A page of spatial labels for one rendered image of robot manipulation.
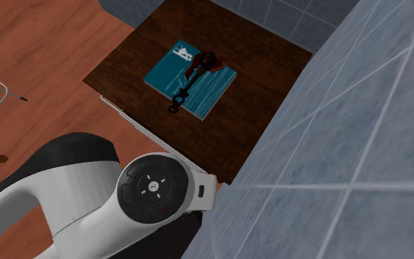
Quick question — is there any teal book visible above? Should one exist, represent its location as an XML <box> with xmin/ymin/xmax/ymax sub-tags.
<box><xmin>143</xmin><ymin>39</ymin><xmax>238</xmax><ymax>121</ymax></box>

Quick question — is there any dark wooden table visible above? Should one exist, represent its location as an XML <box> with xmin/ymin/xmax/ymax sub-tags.
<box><xmin>82</xmin><ymin>0</ymin><xmax>313</xmax><ymax>186</ymax></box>

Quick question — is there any dark red toy axe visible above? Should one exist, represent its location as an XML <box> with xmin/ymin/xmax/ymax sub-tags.
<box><xmin>167</xmin><ymin>51</ymin><xmax>229</xmax><ymax>115</ymax></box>

